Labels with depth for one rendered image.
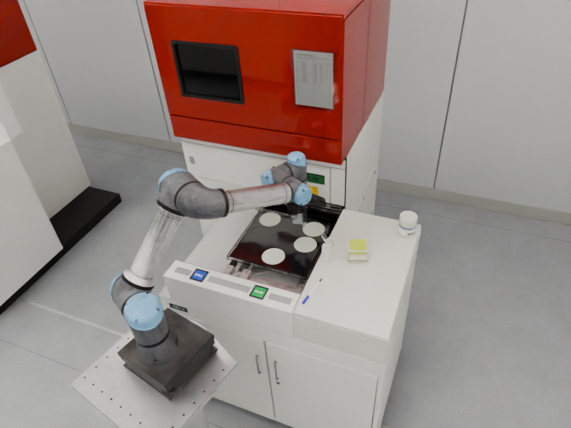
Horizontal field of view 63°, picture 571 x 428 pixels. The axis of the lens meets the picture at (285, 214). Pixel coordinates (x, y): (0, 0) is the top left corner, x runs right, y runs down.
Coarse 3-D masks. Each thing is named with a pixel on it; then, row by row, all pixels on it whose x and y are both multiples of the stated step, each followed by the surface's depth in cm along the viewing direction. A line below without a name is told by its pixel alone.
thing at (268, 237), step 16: (256, 224) 216; (288, 224) 215; (240, 240) 208; (256, 240) 207; (272, 240) 207; (288, 240) 206; (320, 240) 205; (240, 256) 200; (256, 256) 199; (288, 256) 198; (304, 256) 198; (304, 272) 191
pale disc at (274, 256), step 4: (272, 248) 203; (276, 248) 203; (264, 252) 201; (268, 252) 201; (272, 252) 201; (276, 252) 201; (280, 252) 201; (264, 256) 199; (268, 256) 199; (272, 256) 199; (276, 256) 199; (280, 256) 199; (284, 256) 198; (264, 260) 198; (268, 260) 197; (272, 260) 197; (276, 260) 197; (280, 260) 197
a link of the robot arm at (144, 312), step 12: (132, 300) 153; (144, 300) 153; (156, 300) 153; (132, 312) 150; (144, 312) 150; (156, 312) 150; (132, 324) 149; (144, 324) 149; (156, 324) 151; (144, 336) 152; (156, 336) 154
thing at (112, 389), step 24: (120, 360) 173; (216, 360) 171; (72, 384) 166; (96, 384) 166; (120, 384) 165; (144, 384) 165; (192, 384) 164; (216, 384) 163; (120, 408) 158; (144, 408) 158; (168, 408) 157; (192, 408) 157
